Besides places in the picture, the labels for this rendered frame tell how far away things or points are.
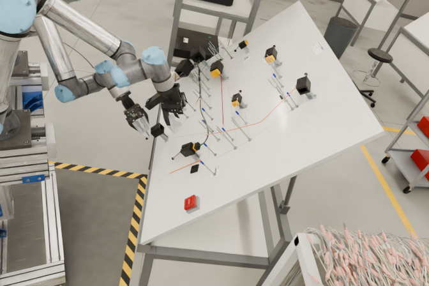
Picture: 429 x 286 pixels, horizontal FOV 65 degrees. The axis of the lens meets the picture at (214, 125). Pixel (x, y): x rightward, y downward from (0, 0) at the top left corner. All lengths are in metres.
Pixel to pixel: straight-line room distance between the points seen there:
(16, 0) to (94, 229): 1.83
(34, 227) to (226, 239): 1.22
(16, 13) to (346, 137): 1.03
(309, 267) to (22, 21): 0.98
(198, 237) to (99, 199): 1.25
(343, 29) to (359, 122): 4.60
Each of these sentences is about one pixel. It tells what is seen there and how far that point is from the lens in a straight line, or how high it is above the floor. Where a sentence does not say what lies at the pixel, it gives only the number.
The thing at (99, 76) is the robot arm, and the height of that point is 1.38.
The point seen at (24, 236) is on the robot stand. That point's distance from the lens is 2.36.
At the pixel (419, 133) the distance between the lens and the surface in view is 3.87.
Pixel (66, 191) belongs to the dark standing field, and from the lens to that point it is 2.80.
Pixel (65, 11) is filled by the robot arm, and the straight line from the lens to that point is 1.23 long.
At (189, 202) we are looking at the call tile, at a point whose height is 1.11.
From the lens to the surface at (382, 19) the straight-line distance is 7.14.
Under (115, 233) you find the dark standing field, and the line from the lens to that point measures 2.57.
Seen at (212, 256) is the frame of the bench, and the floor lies 0.80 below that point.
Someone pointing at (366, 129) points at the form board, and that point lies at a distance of 1.19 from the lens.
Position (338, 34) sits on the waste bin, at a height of 0.47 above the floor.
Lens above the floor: 2.16
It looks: 37 degrees down
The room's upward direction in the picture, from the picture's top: 17 degrees clockwise
